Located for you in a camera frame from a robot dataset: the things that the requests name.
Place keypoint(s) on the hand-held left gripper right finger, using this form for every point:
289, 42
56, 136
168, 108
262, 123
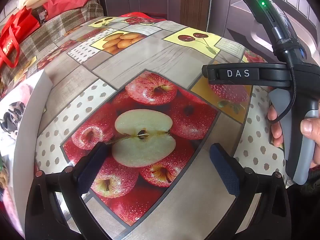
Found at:
222, 165

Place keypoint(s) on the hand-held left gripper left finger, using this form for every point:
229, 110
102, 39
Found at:
91, 170

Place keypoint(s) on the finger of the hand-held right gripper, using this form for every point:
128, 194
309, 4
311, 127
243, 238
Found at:
205, 71

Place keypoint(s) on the white cardboard box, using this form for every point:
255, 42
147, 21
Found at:
30, 130

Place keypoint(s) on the leopard print scrunchie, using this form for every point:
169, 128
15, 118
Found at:
11, 117

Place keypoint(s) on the person's right hand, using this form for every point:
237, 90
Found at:
308, 127

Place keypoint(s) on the fruit print tablecloth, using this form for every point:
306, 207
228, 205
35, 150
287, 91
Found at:
160, 55

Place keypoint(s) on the plaid cloth cover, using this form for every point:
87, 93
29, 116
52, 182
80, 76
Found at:
55, 30

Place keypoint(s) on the red tote bag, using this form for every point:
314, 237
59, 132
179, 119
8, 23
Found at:
17, 35

